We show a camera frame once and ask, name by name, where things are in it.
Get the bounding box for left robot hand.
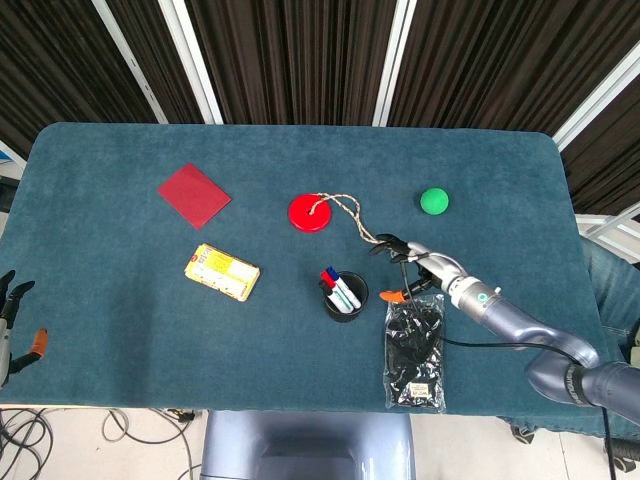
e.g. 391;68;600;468
0;269;50;392

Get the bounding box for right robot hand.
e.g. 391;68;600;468
368;232;471;305

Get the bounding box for black pen cup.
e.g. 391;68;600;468
321;270;370;324

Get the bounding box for white marker with red cap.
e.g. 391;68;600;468
320;273;352;314

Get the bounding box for green ball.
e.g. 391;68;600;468
418;187;451;217

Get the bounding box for clear bag of black items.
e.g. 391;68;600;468
382;292;448;415

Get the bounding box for blue table cloth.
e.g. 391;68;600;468
0;122;640;417

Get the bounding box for red disc with hole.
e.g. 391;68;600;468
287;193;333;234

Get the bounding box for yellow packet box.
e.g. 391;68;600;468
183;242;262;303

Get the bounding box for red flat card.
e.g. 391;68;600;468
156;162;234;231

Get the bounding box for blue-grey robot torso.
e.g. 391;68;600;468
199;410;417;480

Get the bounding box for dark pleated curtain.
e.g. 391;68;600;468
0;0;640;216

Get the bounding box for braided beige string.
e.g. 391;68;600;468
305;192;396;249

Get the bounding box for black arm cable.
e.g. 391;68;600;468
399;259;620;480

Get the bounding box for black floor cables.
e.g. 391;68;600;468
0;407;54;480

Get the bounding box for aluminium frame rail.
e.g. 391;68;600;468
574;208;640;251

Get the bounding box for grey floor cable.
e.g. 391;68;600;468
101;408;202;480

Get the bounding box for white frame post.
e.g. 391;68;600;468
551;48;640;152
371;0;419;127
91;0;169;125
158;0;225;126

